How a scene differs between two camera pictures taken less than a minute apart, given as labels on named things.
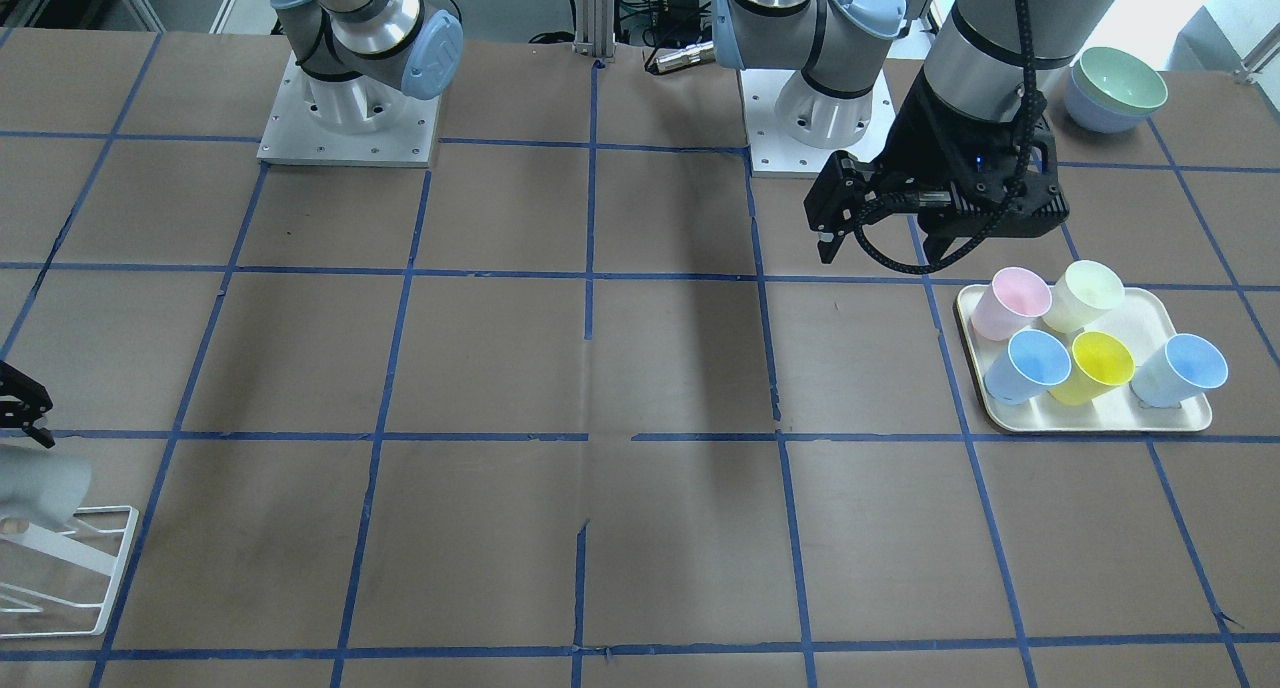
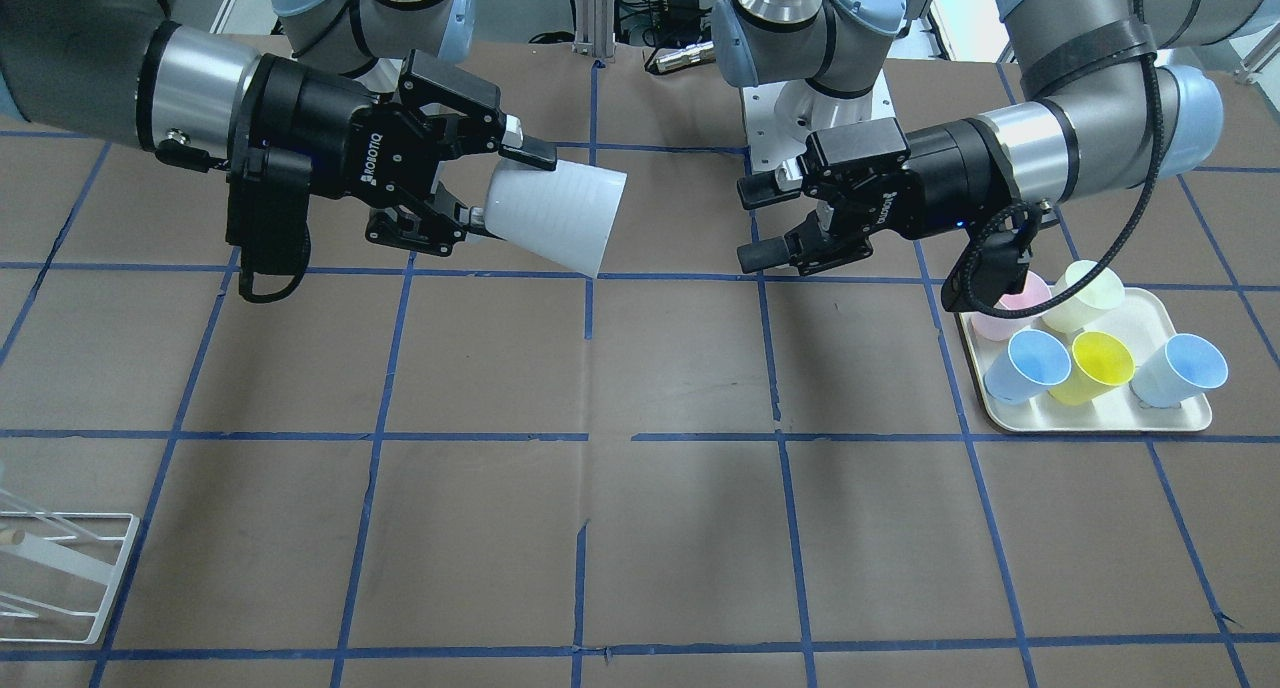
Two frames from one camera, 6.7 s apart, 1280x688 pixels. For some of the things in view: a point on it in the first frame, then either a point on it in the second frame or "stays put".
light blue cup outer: (1185, 367) stays put
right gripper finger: (34, 402) to (433, 86)
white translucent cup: (41, 487) to (562, 215)
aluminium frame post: (595, 12) stays put
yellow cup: (1098, 363) stays put
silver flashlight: (692, 54) stays put
